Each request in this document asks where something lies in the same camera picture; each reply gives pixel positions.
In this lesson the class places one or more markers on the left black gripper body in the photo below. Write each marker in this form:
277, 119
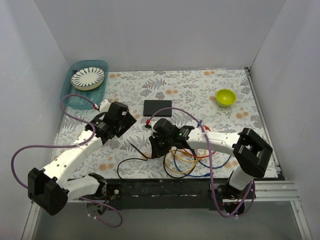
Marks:
127, 119

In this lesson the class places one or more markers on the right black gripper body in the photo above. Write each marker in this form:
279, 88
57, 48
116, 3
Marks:
155, 148

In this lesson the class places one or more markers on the black network switch box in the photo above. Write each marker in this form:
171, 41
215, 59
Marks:
152, 106

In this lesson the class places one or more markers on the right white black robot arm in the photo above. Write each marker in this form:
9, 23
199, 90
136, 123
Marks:
251, 151

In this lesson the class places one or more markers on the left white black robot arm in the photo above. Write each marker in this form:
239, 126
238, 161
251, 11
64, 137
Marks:
52, 187

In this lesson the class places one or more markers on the teal plastic tray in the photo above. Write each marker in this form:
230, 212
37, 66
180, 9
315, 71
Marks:
95, 95

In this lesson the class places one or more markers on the striped white plate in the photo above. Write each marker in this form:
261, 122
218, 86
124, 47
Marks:
88, 78

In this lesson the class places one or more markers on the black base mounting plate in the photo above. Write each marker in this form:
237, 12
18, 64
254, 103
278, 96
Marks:
160, 194

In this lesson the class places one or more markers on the floral patterned table mat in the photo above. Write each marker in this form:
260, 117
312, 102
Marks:
193, 96

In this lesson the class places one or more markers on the lime green bowl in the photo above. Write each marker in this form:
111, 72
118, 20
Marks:
225, 97

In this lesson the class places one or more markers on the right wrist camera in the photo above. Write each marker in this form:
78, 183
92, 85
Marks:
163, 127

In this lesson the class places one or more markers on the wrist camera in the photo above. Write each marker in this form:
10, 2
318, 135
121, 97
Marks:
117, 111
163, 127

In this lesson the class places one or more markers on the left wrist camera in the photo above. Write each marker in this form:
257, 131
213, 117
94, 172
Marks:
117, 111

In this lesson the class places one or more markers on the aluminium frame rail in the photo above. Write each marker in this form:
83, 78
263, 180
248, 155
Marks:
276, 214

